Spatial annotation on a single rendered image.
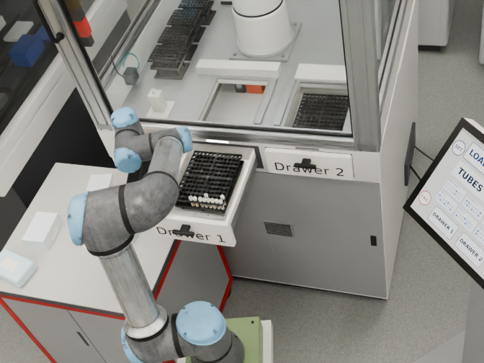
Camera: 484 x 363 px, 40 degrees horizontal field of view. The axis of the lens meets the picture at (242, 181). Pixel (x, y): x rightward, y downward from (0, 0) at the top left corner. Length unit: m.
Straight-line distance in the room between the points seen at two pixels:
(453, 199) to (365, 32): 0.50
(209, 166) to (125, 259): 0.80
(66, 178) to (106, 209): 1.16
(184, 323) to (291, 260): 1.09
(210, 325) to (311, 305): 1.25
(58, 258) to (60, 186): 0.34
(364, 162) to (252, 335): 0.67
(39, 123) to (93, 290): 0.81
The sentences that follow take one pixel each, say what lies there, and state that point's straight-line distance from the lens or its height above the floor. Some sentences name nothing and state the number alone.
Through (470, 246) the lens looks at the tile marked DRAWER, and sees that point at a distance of 1.86.
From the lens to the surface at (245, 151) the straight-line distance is 2.32.
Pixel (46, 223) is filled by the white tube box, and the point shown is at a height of 0.81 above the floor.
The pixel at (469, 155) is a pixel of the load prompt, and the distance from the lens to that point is 1.87.
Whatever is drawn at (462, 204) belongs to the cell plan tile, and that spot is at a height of 1.06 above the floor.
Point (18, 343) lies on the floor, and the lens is 3.28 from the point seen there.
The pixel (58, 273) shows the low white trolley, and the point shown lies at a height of 0.76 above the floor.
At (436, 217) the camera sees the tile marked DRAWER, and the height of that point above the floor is 1.00.
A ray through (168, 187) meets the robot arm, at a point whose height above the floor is 1.41.
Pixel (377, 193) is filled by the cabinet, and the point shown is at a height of 0.74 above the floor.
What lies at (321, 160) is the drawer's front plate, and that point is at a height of 0.90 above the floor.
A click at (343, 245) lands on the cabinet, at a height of 0.41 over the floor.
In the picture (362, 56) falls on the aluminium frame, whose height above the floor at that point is 1.33.
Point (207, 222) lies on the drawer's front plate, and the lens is 2.08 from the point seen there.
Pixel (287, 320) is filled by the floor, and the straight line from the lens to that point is 2.92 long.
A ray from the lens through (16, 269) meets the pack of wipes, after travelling 2.40.
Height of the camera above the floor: 2.52
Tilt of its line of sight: 47 degrees down
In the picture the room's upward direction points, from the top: 16 degrees counter-clockwise
